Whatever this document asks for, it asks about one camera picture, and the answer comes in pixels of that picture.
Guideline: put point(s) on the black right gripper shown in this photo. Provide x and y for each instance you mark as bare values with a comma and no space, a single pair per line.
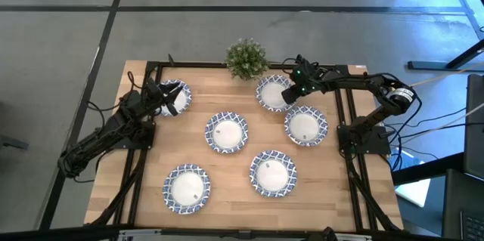
312,80

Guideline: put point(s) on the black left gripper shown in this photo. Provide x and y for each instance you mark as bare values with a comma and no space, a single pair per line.
141,101

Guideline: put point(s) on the blue patterned white paper bowl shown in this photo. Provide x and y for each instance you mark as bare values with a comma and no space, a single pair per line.
306,125
273,175
182,101
270,95
186,189
227,133

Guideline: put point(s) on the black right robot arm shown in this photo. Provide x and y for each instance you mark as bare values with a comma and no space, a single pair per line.
355,81

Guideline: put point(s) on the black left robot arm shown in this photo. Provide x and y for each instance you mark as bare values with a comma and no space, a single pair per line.
94,139

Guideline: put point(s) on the small green potted plant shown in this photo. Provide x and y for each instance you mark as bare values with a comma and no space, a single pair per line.
246,59

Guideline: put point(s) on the black desk edge bar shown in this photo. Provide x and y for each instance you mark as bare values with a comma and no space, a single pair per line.
423,171

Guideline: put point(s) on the white sheet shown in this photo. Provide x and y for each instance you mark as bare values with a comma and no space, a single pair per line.
414,192

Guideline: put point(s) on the dark chair base leg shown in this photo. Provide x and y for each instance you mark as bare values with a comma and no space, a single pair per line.
13,143

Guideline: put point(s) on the black monitor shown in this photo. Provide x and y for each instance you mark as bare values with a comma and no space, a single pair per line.
475,127

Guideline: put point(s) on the black keyboard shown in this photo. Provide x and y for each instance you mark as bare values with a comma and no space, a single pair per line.
474,227

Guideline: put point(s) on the black aluminium table frame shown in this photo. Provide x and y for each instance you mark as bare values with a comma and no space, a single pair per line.
153,65

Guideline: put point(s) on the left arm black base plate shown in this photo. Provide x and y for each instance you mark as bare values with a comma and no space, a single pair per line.
147,143

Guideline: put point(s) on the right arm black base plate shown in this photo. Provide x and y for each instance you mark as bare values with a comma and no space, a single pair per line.
372,148

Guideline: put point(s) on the black desk leg frame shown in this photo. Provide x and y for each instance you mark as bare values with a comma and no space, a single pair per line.
427,65

